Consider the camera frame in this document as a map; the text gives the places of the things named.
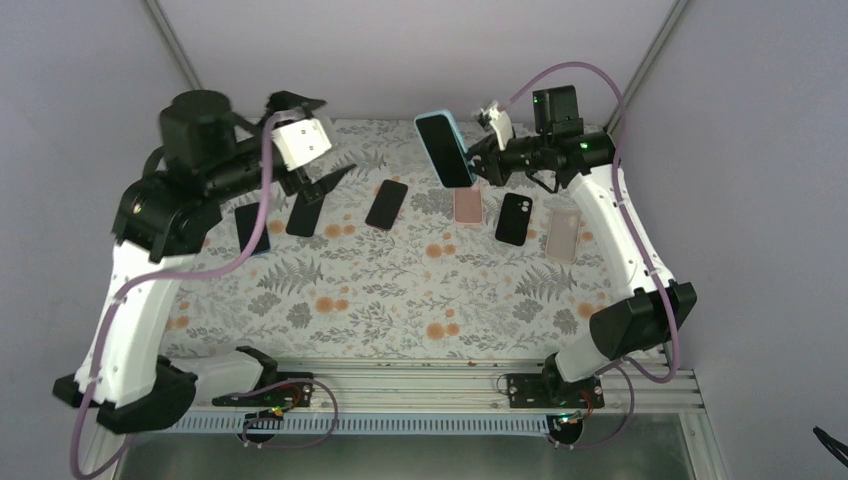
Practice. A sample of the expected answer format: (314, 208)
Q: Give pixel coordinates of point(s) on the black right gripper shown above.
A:
(490, 167)

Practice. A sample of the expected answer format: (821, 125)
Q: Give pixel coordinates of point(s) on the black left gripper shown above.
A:
(285, 102)

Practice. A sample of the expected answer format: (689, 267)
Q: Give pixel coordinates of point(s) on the bare black smartphone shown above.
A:
(304, 217)

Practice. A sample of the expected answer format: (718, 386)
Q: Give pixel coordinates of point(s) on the dark phone case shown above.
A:
(514, 218)

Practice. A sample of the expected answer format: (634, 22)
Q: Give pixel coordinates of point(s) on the black phone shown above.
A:
(386, 205)

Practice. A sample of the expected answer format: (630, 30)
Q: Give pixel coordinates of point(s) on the blue-edged bare smartphone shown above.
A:
(246, 217)

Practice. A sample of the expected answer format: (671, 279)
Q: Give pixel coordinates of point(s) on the pink silicone phone case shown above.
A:
(468, 206)

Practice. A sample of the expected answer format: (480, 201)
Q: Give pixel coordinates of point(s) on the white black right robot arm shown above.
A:
(648, 304)

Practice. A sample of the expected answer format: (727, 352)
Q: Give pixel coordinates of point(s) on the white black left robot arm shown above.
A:
(209, 155)

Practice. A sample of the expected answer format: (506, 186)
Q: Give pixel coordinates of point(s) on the floral patterned table mat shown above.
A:
(429, 288)

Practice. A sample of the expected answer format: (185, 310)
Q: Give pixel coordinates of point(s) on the black object at edge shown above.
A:
(835, 447)

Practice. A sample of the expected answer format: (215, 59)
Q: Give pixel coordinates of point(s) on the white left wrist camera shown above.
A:
(301, 142)

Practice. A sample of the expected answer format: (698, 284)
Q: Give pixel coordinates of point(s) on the right aluminium corner post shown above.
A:
(656, 47)

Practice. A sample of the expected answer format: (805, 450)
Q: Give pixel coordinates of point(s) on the aluminium corner post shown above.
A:
(656, 47)
(172, 44)

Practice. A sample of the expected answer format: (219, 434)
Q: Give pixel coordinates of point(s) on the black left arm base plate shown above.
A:
(288, 390)

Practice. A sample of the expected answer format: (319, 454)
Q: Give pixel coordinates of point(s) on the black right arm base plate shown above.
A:
(548, 390)

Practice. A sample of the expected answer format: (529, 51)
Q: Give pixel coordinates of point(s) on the perforated grey cable duct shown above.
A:
(363, 424)

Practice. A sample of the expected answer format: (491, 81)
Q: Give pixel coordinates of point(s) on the left aluminium corner post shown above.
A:
(172, 44)

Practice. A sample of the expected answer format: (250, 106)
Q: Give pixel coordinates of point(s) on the aluminium rail frame base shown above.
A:
(433, 386)

